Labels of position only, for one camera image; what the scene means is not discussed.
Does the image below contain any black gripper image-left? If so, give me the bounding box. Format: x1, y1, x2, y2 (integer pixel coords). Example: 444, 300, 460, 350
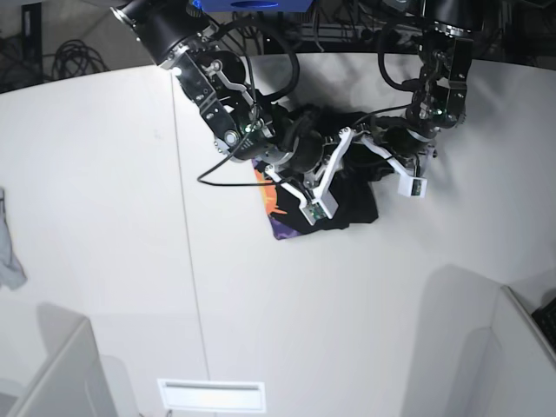
260, 108, 339, 176

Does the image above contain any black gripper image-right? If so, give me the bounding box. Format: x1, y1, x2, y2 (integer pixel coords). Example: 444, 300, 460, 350
374, 116, 435, 157

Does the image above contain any black T-shirt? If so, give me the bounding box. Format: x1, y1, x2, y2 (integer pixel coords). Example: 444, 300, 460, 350
252, 104, 422, 240

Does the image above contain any black robot arm image-left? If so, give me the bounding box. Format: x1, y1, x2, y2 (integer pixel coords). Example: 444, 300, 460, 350
112, 1, 326, 180

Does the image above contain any blue box with oval logo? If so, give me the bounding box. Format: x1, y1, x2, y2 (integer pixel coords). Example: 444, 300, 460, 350
199, 0, 313, 12

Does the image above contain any black keyboard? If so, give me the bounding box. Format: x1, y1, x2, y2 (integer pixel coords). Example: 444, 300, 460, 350
532, 299, 556, 349

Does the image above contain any white partition right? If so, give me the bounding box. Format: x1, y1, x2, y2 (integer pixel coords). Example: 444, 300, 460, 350
445, 287, 555, 416

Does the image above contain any white partition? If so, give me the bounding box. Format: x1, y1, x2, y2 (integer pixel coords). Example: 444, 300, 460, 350
445, 287, 555, 416
1, 301, 140, 416

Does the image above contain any grey cloth at table edge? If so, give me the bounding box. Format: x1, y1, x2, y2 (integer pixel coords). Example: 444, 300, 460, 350
1, 189, 27, 291

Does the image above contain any white partition left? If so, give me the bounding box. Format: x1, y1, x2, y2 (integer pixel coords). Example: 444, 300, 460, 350
1, 301, 140, 416

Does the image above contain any white wrist camera mount image-right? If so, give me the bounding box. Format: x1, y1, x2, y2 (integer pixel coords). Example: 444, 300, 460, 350
353, 129, 436, 198

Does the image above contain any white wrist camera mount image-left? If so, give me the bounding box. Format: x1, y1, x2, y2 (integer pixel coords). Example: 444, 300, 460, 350
265, 128, 354, 226

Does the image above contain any white cable slot plate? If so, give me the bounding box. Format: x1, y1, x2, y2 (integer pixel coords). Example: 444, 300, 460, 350
157, 379, 267, 414

